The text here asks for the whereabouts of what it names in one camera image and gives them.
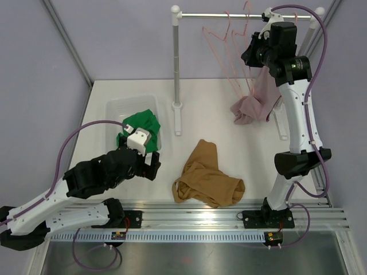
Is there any white perforated plastic basket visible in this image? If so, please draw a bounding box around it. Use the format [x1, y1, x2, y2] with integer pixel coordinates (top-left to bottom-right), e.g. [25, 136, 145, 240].
[106, 95, 162, 152]

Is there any aluminium frame post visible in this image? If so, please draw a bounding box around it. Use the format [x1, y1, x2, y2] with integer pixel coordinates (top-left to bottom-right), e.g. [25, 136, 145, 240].
[41, 0, 94, 89]
[288, 0, 346, 87]

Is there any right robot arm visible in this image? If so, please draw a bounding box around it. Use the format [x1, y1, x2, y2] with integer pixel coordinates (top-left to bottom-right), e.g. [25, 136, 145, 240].
[241, 22, 331, 229]

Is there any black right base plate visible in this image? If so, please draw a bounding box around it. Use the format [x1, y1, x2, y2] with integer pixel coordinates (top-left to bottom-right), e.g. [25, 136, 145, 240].
[241, 209, 295, 229]

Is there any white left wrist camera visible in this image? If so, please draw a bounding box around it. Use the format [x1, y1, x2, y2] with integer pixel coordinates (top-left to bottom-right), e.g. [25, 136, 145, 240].
[124, 124, 151, 155]

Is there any white slotted cable duct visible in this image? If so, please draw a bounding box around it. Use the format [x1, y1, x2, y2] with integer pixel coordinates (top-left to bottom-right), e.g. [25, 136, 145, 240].
[51, 231, 265, 243]

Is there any green tank top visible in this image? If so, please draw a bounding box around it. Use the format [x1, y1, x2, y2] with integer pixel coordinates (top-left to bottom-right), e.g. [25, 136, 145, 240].
[116, 109, 161, 154]

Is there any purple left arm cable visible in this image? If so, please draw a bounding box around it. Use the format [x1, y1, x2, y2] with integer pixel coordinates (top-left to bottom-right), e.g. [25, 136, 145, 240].
[0, 120, 130, 272]

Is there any mauve tank top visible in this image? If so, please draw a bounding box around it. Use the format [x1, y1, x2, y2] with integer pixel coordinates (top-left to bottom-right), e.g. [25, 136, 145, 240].
[230, 67, 281, 125]

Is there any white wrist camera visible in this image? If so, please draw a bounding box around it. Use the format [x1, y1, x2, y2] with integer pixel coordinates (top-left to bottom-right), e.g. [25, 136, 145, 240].
[124, 124, 151, 155]
[259, 7, 284, 40]

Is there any silver and white clothes rack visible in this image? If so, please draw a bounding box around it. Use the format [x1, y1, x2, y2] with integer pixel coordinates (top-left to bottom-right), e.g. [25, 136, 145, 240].
[170, 5, 325, 140]

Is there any left aluminium frame post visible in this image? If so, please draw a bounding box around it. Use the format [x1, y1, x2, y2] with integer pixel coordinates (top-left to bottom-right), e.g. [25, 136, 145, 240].
[41, 0, 94, 89]

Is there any brown tank top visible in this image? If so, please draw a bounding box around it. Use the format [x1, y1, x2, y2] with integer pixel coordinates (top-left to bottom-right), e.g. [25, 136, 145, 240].
[172, 139, 245, 208]

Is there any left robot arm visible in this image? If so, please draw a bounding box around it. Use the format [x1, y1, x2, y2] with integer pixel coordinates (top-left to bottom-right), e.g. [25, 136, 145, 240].
[1, 147, 161, 251]

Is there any right aluminium frame post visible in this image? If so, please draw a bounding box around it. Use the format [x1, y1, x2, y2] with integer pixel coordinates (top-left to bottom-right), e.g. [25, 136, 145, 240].
[288, 0, 346, 87]

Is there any pink wire hanger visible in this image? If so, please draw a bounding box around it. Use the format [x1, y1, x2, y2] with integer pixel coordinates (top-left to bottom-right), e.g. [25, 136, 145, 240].
[202, 10, 243, 98]

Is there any aluminium mounting rail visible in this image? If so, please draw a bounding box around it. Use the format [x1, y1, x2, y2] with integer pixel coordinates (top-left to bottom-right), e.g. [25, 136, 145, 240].
[122, 198, 350, 231]

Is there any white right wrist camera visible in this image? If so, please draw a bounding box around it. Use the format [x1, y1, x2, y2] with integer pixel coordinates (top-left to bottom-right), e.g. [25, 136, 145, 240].
[259, 7, 284, 40]

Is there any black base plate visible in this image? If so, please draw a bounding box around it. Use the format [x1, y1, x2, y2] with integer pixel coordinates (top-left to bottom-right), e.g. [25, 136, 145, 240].
[92, 210, 143, 229]
[241, 209, 295, 229]

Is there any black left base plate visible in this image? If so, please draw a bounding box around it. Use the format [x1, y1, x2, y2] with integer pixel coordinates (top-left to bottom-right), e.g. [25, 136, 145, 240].
[92, 210, 143, 229]

